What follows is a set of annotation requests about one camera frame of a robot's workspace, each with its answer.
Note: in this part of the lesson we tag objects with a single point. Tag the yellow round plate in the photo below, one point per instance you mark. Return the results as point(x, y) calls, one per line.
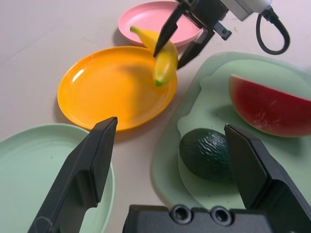
point(102, 92)

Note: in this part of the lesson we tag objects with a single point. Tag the pink round plate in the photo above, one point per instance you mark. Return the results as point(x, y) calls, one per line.
point(143, 19)

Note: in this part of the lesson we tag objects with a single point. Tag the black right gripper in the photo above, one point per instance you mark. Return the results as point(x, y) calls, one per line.
point(204, 12)

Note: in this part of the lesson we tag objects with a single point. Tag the yellow toy banana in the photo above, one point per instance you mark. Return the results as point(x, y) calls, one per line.
point(167, 65)

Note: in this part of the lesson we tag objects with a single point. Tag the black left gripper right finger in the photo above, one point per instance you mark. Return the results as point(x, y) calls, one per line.
point(267, 179)

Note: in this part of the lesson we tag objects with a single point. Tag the light green oval mat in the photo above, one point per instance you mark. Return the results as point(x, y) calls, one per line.
point(213, 114)

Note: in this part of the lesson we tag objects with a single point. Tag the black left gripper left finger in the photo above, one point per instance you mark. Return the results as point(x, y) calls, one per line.
point(80, 174)

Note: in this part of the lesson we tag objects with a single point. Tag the dark green toy avocado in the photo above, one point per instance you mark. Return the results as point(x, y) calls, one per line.
point(204, 155)

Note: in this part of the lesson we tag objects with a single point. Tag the pale green round plate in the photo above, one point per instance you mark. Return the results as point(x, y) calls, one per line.
point(29, 155)

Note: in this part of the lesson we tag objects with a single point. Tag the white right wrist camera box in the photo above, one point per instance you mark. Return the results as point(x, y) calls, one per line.
point(243, 9)

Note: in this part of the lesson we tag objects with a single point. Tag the red toy watermelon slice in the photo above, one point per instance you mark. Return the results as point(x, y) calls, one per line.
point(262, 109)

